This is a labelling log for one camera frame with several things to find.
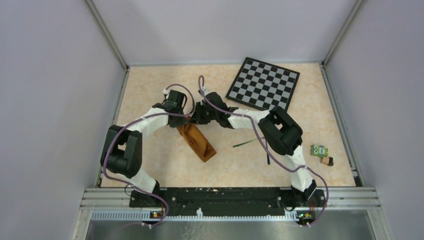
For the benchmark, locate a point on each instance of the small brown wooden block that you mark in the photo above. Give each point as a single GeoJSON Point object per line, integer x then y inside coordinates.
{"type": "Point", "coordinates": [328, 161]}

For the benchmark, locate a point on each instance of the iridescent spoon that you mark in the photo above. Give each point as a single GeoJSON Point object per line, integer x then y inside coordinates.
{"type": "Point", "coordinates": [267, 157]}

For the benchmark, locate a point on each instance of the black grey checkerboard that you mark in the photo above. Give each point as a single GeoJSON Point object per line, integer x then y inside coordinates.
{"type": "Point", "coordinates": [263, 86]}

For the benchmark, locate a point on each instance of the iridescent fork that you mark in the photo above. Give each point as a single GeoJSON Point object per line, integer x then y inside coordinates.
{"type": "Point", "coordinates": [247, 142]}

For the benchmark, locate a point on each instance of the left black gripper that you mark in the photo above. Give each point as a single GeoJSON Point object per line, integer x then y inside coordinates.
{"type": "Point", "coordinates": [180, 122]}

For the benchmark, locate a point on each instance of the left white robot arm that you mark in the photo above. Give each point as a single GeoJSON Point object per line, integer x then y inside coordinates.
{"type": "Point", "coordinates": [122, 154]}

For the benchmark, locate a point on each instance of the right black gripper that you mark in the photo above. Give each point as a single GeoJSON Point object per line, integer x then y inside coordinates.
{"type": "Point", "coordinates": [199, 107]}

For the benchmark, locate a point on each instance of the white slotted cable duct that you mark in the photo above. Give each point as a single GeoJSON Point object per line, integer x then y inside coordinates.
{"type": "Point", "coordinates": [147, 216]}

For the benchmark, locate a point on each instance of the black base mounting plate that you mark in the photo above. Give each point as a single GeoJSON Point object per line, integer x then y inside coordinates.
{"type": "Point", "coordinates": [227, 201]}

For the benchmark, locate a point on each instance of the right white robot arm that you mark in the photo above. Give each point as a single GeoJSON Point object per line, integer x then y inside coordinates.
{"type": "Point", "coordinates": [281, 133]}

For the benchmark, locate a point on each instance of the aluminium frame rail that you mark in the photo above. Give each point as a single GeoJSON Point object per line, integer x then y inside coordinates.
{"type": "Point", "coordinates": [114, 198]}

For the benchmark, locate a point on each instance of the green owl toy block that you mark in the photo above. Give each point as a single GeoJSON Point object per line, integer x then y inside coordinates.
{"type": "Point", "coordinates": [318, 151]}

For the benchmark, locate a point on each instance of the brown cloth napkin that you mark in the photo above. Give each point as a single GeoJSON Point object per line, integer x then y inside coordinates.
{"type": "Point", "coordinates": [195, 139]}

